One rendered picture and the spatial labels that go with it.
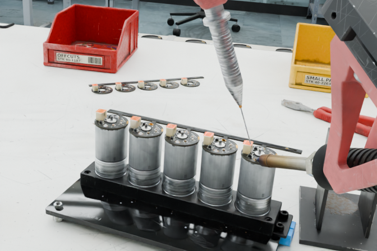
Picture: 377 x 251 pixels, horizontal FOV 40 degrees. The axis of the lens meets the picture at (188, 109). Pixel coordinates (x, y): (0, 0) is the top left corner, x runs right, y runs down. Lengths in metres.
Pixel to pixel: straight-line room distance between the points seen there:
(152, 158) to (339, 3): 0.22
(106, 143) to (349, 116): 0.20
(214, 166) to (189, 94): 0.27
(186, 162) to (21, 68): 0.38
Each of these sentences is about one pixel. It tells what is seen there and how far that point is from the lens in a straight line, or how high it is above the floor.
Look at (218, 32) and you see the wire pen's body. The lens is 0.30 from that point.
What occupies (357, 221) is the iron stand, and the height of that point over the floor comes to 0.75.
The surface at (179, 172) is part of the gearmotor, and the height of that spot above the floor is 0.79.
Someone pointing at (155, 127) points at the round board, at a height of 0.81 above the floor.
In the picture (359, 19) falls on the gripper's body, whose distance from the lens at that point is 0.18.
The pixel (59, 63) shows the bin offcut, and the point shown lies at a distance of 0.69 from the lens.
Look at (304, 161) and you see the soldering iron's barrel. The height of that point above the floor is 0.84.
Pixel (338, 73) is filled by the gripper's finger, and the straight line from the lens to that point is 0.22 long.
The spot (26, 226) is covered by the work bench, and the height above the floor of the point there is 0.75.
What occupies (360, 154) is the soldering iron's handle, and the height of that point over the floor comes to 0.86.
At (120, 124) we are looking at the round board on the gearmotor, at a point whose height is 0.81.
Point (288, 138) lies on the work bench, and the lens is 0.53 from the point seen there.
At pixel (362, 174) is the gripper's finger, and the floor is 0.86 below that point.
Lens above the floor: 0.97
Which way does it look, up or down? 23 degrees down
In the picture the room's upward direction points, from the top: 4 degrees clockwise
